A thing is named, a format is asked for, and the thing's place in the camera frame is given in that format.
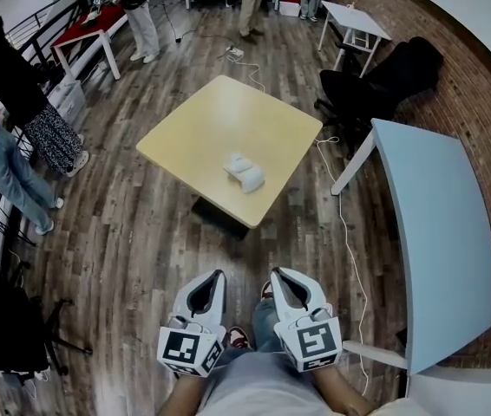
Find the red table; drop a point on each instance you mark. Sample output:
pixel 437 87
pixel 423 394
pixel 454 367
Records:
pixel 72 35

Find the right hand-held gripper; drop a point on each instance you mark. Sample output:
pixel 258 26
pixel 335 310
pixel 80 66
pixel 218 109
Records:
pixel 315 340

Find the person's blue jeans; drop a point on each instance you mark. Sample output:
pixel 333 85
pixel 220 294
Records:
pixel 265 327

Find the person's grey shirt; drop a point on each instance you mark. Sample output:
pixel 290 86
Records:
pixel 263 384

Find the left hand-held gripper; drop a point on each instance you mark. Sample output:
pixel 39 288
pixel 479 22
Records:
pixel 185 349

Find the white power strip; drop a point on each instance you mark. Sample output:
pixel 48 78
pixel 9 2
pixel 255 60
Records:
pixel 237 53

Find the light blue table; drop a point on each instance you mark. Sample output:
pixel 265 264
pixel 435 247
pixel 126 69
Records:
pixel 440 232

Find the person's left forearm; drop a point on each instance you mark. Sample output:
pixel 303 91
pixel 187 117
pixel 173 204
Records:
pixel 185 397

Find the small white table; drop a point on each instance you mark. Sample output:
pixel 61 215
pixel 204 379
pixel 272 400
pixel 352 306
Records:
pixel 354 17

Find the person's right forearm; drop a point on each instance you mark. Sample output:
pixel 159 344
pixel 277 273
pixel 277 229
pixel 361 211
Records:
pixel 341 392

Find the person's right shoe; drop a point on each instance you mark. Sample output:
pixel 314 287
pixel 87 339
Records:
pixel 266 289

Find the black office chair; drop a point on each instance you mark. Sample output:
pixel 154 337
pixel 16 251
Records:
pixel 384 89

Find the white storage box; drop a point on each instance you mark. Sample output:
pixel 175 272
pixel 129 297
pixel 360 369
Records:
pixel 70 100

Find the white desk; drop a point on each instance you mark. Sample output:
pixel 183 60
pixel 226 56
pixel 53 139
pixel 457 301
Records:
pixel 466 392

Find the person's left shoe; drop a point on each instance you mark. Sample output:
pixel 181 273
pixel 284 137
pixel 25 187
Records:
pixel 239 338

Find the yellow square table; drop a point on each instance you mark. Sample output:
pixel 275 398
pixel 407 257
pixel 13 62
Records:
pixel 211 128

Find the black table base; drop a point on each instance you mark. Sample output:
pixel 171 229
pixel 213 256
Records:
pixel 224 225

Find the person's shoe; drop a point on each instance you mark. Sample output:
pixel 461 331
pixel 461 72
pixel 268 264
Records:
pixel 266 289
pixel 239 338

